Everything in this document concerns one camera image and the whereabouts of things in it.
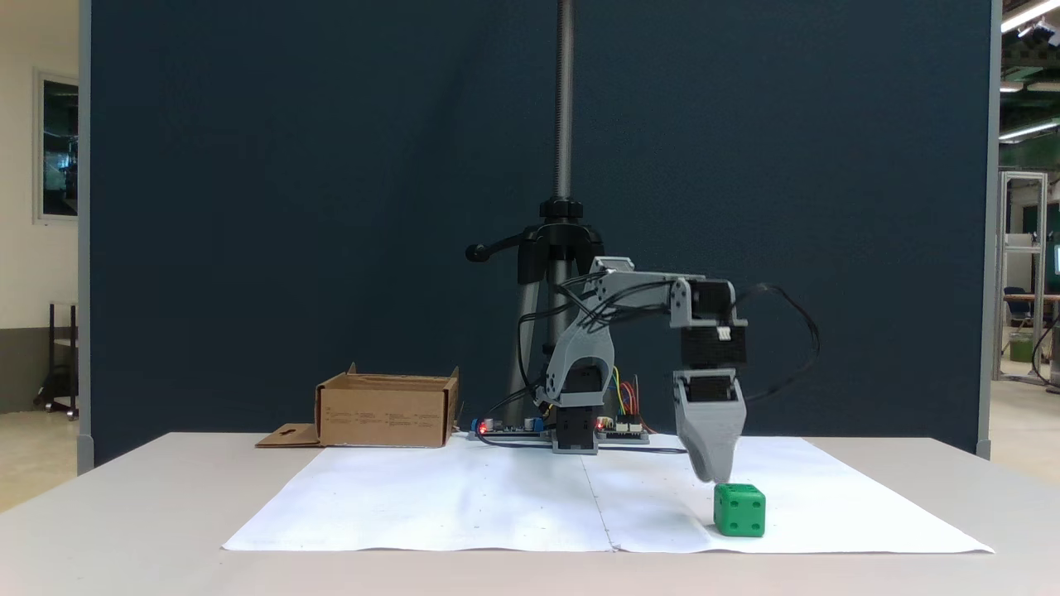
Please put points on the framed wall window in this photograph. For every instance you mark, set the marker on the framed wall window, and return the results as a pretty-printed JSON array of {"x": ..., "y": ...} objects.
[{"x": 58, "y": 149}]

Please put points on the aluminium frame rack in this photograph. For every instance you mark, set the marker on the aluminium frame rack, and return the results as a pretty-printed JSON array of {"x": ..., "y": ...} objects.
[{"x": 1023, "y": 273}]

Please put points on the black tripod with metal pole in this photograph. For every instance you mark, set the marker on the black tripod with metal pole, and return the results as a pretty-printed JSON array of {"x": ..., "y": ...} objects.
[{"x": 563, "y": 232}]

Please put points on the blue circuit board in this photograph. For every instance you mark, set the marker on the blue circuit board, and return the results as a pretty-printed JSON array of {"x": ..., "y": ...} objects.
[{"x": 509, "y": 429}]

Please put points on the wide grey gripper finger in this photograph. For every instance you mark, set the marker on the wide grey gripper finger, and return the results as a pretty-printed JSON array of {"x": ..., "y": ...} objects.
[{"x": 712, "y": 447}]

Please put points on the ceiling strip light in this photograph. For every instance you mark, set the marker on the ceiling strip light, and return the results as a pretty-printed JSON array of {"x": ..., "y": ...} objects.
[
  {"x": 1027, "y": 130},
  {"x": 1027, "y": 15}
]

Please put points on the green die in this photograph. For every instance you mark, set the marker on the green die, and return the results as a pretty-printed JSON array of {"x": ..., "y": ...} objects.
[{"x": 739, "y": 511}]

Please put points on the brown cardboard box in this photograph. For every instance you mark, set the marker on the brown cardboard box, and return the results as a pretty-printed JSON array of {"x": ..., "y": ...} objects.
[{"x": 385, "y": 414}]

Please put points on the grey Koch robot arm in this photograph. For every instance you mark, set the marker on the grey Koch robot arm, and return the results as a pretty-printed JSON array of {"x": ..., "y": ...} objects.
[{"x": 580, "y": 348}]

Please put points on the black wheeled cart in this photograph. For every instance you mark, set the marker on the black wheeled cart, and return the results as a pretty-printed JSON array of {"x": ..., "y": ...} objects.
[{"x": 60, "y": 364}]

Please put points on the white paper sheet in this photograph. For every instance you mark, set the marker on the white paper sheet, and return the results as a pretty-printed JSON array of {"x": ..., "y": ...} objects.
[
  {"x": 431, "y": 505},
  {"x": 745, "y": 505}
]

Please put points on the dark blue partition panel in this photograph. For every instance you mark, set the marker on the dark blue partition panel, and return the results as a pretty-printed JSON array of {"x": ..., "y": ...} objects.
[{"x": 290, "y": 207}]

